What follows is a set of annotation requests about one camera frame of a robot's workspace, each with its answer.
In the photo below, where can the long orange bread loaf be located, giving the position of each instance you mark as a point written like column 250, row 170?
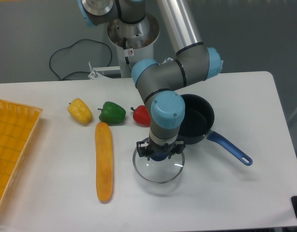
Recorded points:
column 104, row 161

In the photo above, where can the orange plastic basket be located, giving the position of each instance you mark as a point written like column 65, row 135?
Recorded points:
column 17, row 125

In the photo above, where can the glass lid with blue knob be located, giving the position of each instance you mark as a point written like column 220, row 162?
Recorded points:
column 158, row 170

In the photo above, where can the green bell pepper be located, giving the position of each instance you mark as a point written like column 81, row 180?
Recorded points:
column 112, row 113

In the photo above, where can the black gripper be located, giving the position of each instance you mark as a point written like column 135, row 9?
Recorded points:
column 152, row 149

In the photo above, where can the white metal base frame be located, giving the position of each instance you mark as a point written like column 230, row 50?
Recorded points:
column 115, row 72

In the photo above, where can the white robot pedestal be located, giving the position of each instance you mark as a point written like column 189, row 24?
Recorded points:
column 133, row 42

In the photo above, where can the dark saucepan with blue handle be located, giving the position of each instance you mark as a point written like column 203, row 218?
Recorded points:
column 197, row 125

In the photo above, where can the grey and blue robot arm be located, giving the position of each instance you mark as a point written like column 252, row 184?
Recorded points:
column 157, row 82

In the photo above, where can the red bell pepper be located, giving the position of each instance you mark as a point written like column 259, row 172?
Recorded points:
column 141, row 115

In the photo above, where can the yellow bell pepper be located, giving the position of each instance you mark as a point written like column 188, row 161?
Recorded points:
column 80, row 111

